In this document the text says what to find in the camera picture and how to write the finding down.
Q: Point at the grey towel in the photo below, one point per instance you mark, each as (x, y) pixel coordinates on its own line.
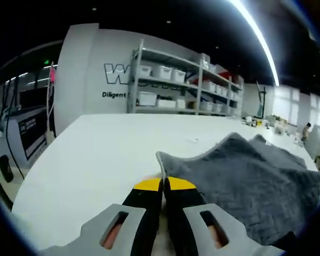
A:
(242, 173)

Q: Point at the grey metal shelf rack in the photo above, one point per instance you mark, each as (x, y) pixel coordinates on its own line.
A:
(200, 88)

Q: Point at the black stand with green board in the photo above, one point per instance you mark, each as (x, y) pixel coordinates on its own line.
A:
(261, 106)

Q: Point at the grey cabinet with black panel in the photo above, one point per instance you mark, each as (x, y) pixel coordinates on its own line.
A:
(34, 133)

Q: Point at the row of white storage boxes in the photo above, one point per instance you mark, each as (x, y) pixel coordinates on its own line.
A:
(165, 72)

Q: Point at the black box device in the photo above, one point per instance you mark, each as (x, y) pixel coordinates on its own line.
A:
(6, 169)

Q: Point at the white upright panel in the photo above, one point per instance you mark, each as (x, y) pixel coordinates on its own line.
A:
(316, 138)

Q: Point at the pink hanging object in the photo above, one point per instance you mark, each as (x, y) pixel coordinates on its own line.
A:
(52, 76)

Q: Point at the green lit sign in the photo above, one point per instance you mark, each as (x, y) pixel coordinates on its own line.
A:
(46, 62)

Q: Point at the ceiling light strip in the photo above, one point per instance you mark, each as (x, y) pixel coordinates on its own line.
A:
(258, 34)

